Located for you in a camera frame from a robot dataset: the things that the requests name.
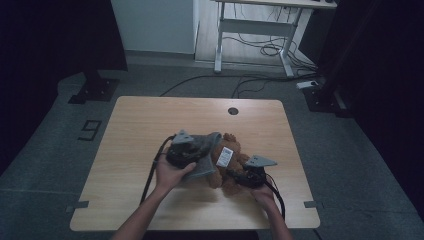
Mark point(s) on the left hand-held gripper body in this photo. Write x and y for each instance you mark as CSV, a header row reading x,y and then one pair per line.
x,y
183,155

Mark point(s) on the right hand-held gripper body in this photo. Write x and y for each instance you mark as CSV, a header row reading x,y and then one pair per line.
x,y
253,175

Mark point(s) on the brown teddy bear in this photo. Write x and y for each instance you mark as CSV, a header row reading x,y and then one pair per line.
x,y
233,166

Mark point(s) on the grey cloth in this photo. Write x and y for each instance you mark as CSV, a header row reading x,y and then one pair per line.
x,y
205,150

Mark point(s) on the person's right hand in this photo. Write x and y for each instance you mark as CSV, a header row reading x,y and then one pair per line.
x,y
265,196

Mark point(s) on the person's left hand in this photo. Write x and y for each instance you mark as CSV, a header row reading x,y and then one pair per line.
x,y
168,178

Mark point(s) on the round black table grommet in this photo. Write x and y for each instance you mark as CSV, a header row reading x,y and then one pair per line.
x,y
233,111

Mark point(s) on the black stand base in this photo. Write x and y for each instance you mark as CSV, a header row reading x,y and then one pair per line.
x,y
96,90
320,100

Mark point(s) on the black curtain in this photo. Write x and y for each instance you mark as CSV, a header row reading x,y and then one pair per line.
x,y
383,83
50,40

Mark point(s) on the white desk frame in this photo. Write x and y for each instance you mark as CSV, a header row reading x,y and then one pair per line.
x,y
253,26

